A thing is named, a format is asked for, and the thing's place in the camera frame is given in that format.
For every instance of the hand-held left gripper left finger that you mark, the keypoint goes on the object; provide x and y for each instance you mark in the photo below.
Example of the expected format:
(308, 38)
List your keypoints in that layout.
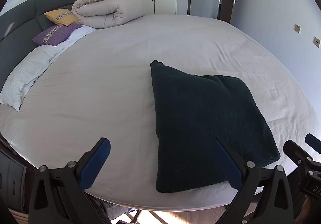
(96, 161)

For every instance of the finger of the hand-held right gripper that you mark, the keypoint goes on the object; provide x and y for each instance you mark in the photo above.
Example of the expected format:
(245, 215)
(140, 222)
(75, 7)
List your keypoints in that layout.
(298, 155)
(314, 142)

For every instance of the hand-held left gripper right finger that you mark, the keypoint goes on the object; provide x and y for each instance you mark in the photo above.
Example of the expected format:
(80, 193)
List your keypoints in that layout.
(227, 161)

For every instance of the dark green knit sweater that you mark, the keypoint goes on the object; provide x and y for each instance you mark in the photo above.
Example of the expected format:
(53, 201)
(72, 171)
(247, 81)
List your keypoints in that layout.
(200, 118)

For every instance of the bed with white sheet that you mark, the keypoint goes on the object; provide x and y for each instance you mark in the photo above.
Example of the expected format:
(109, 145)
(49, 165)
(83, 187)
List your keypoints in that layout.
(100, 88)

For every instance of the grey bedside cabinet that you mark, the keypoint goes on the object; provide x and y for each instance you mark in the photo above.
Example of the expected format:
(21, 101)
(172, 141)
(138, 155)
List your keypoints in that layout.
(11, 178)

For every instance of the white pillow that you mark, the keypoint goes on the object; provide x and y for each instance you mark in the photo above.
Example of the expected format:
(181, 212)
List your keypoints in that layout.
(81, 32)
(27, 71)

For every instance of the purple patterned cushion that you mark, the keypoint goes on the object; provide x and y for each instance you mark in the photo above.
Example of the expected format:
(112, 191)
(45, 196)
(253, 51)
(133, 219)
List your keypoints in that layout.
(54, 34)

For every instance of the yellow patterned cushion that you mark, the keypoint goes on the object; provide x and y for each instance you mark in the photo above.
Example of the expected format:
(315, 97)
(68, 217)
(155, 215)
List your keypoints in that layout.
(62, 17)

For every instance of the folded beige duvet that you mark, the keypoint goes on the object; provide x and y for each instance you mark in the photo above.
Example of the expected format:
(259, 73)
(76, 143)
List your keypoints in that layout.
(110, 10)

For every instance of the grey upholstered headboard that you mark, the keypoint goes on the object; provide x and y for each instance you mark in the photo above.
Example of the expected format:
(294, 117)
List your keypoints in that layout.
(20, 25)

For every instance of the beige wall socket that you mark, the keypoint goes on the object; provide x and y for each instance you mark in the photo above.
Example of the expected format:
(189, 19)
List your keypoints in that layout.
(297, 28)
(317, 41)

